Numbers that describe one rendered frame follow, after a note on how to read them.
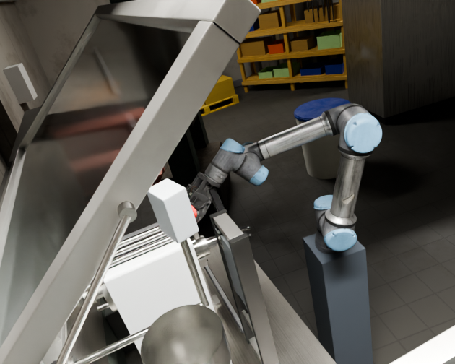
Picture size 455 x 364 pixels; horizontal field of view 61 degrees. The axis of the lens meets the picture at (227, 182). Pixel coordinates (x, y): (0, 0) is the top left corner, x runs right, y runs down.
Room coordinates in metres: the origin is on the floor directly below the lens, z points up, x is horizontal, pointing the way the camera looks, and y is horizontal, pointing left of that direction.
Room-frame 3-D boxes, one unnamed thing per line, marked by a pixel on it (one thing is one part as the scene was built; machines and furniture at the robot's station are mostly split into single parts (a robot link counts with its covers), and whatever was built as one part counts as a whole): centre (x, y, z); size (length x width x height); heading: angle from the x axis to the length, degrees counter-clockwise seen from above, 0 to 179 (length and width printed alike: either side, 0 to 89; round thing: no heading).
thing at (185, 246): (0.64, 0.11, 1.51); 0.02 x 0.02 x 0.20
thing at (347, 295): (1.32, -0.38, 0.45); 0.20 x 0.20 x 0.90; 8
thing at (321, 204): (1.32, -0.38, 1.07); 0.13 x 0.12 x 0.14; 173
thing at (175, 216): (0.64, 0.11, 1.66); 0.07 x 0.07 x 0.10; 32
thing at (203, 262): (1.15, 0.18, 1.05); 0.06 x 0.05 x 0.31; 106
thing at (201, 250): (0.94, 0.14, 1.33); 0.06 x 0.06 x 0.06; 16
